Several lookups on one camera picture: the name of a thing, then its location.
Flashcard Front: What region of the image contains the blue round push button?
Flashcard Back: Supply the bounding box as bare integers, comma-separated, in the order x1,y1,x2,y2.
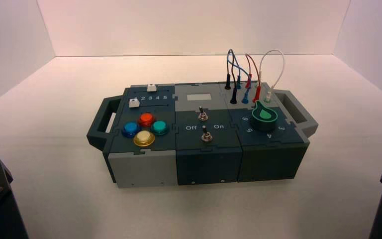
121,122,142,138

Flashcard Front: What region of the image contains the red plug jumper cable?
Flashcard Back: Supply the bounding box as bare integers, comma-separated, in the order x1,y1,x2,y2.
245,53,264,104

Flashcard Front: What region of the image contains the yellow round push button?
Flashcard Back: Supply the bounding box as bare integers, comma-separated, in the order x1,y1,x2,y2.
133,130,156,148

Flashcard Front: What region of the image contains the white plug jumper cable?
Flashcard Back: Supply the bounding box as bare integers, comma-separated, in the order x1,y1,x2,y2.
258,49,286,103

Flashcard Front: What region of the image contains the black plug jumper cable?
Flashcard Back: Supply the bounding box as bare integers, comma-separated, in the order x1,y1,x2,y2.
224,49,238,105

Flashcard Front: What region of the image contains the dark teal grey control box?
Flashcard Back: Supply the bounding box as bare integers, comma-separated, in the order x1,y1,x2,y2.
86,82,319,189

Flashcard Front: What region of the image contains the blue plug jumper cable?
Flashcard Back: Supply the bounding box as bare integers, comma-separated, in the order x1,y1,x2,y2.
229,49,252,105

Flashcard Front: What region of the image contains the red round push button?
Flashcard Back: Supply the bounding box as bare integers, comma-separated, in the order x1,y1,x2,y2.
137,113,155,127

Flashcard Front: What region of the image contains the green round push button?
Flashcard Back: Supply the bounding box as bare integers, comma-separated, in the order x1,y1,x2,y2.
150,120,170,136

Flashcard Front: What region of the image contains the green black rotary knob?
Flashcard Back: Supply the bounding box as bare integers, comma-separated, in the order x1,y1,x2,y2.
250,101,279,132

